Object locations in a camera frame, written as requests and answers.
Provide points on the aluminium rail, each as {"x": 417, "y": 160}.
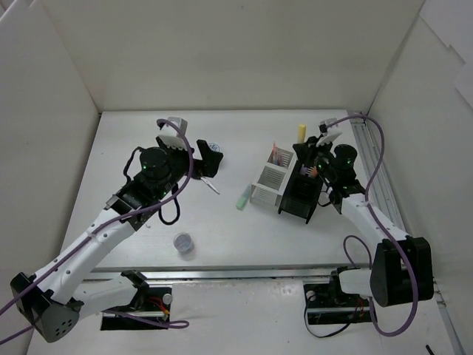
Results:
{"x": 304, "y": 271}
{"x": 381, "y": 193}

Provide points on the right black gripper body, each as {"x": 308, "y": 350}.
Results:
{"x": 308, "y": 152}

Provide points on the green highlighter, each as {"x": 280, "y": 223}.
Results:
{"x": 244, "y": 198}

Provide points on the black handled scissors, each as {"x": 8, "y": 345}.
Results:
{"x": 210, "y": 185}

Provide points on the aluminium right rail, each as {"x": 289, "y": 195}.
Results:
{"x": 381, "y": 193}

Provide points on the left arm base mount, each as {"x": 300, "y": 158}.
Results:
{"x": 151, "y": 303}

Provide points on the small clear glitter jar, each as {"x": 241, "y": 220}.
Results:
{"x": 183, "y": 243}

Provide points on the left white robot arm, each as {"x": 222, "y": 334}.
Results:
{"x": 54, "y": 298}

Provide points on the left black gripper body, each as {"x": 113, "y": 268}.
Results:
{"x": 197, "y": 163}

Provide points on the yellow highlighter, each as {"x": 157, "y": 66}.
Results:
{"x": 301, "y": 133}

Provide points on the black slotted pen holder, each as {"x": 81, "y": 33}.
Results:
{"x": 301, "y": 194}

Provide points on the white slotted pen holder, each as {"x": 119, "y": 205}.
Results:
{"x": 270, "y": 182}

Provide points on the aluminium front rail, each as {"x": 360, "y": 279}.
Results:
{"x": 304, "y": 271}

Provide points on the blue lidded jar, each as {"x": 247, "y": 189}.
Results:
{"x": 214, "y": 147}

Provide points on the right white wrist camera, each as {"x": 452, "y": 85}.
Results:
{"x": 329, "y": 131}

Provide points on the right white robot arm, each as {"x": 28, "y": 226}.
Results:
{"x": 401, "y": 270}

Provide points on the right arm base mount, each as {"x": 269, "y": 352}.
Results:
{"x": 328, "y": 311}

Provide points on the orange capped glue stick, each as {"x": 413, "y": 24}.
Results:
{"x": 313, "y": 173}

